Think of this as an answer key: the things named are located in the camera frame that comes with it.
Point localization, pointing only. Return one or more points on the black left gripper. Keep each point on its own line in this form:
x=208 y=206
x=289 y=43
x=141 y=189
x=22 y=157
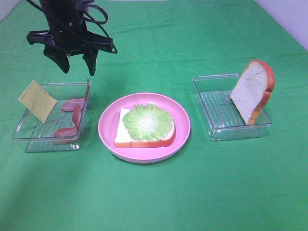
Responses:
x=72 y=31

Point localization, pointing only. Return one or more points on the bacon strip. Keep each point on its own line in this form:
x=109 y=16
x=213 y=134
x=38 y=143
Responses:
x=70 y=104
x=69 y=132

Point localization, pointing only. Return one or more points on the bread slice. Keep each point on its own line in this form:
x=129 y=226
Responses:
x=121 y=141
x=253 y=90

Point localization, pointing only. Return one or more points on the green lettuce leaf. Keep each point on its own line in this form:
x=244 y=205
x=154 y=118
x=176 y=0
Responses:
x=146 y=122

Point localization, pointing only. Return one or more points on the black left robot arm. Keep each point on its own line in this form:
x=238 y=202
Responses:
x=88 y=6

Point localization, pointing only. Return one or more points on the yellow cheese slice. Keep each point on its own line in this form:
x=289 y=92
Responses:
x=38 y=101

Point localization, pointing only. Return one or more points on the clear left ingredient tray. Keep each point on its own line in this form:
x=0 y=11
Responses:
x=40 y=137

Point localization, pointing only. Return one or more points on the pink round plate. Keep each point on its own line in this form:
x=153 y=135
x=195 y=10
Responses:
x=107 y=128

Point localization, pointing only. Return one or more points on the clear right bread tray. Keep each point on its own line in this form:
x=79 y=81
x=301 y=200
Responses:
x=222 y=120

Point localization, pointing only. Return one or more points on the green table cloth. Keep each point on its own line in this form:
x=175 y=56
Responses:
x=244 y=185

